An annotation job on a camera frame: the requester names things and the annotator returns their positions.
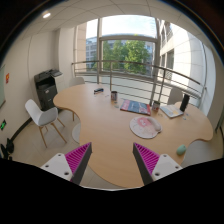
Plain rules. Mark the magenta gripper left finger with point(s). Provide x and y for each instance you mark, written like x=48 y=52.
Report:
x=70 y=166

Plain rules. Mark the white chair wooden legs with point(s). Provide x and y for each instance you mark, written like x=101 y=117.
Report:
x=42 y=118

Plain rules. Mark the green exit sign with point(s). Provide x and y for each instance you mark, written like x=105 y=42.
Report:
x=3 y=124

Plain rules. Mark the white patterned mug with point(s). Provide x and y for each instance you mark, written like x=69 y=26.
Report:
x=156 y=106

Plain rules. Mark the red wall sign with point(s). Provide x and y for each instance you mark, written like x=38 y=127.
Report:
x=7 y=77

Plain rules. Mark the round pink mouse pad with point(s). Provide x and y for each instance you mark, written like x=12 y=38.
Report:
x=145 y=127

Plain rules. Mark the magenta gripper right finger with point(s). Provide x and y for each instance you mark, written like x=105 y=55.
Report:
x=153 y=166

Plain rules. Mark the black cylindrical speaker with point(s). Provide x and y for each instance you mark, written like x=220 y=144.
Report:
x=184 y=102

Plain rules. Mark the small black object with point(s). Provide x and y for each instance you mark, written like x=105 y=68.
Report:
x=98 y=90

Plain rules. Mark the dark patterned cup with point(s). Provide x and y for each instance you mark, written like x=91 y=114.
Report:
x=114 y=95

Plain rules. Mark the red blue book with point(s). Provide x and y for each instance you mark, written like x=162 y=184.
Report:
x=136 y=107

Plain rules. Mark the metal window railing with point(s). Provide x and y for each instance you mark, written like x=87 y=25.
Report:
x=139 y=81

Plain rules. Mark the white chair behind table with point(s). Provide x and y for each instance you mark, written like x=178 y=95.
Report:
x=76 y=81

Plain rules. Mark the white chair at right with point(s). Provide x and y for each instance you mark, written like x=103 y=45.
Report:
x=176 y=95

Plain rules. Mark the teal computer mouse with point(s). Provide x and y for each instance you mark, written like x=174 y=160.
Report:
x=181 y=150

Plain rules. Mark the white open notebook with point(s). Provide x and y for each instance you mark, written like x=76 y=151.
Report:
x=171 y=111

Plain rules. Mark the black office printer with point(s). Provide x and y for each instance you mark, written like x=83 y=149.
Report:
x=46 y=87

